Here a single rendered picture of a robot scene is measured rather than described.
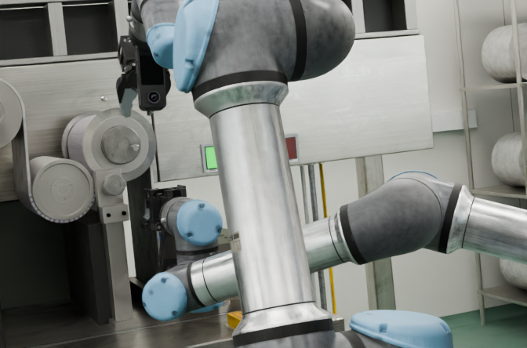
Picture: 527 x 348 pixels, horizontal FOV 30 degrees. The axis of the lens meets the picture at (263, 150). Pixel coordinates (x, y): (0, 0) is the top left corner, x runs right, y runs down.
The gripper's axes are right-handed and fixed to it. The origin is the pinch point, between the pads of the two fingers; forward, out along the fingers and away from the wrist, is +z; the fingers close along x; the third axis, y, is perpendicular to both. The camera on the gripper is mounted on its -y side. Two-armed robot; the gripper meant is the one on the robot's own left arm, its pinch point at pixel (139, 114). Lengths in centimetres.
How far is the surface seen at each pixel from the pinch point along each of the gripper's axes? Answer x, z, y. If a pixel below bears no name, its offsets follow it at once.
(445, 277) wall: -222, 280, 101
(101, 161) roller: 5.7, 14.1, 0.5
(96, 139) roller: 6.4, 11.3, 3.9
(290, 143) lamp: -47, 41, 21
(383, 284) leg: -78, 81, -1
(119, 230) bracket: 4.1, 19.9, -12.4
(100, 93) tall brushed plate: -1.7, 31.1, 32.8
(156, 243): -4.4, 27.4, -11.6
